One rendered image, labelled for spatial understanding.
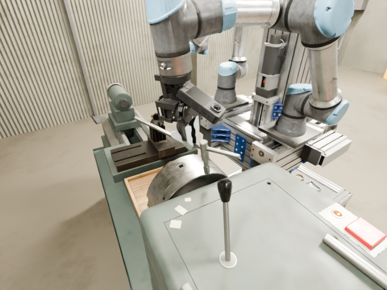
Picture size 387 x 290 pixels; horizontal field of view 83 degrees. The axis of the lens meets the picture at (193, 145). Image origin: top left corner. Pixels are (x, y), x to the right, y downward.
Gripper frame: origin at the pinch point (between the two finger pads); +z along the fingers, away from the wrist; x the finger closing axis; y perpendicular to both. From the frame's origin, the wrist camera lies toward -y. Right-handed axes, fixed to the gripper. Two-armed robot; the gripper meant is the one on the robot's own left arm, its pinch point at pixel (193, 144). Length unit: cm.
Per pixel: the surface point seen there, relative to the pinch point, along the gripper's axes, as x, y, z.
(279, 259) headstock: 14.1, -27.7, 12.1
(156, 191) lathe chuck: 6.2, 13.2, 19.4
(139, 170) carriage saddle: -18, 53, 47
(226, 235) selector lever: 17.1, -17.3, 6.2
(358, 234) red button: -0.3, -41.7, 13.4
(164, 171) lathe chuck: -0.1, 13.9, 15.8
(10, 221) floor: 33, 194, 125
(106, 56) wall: -205, 294, 51
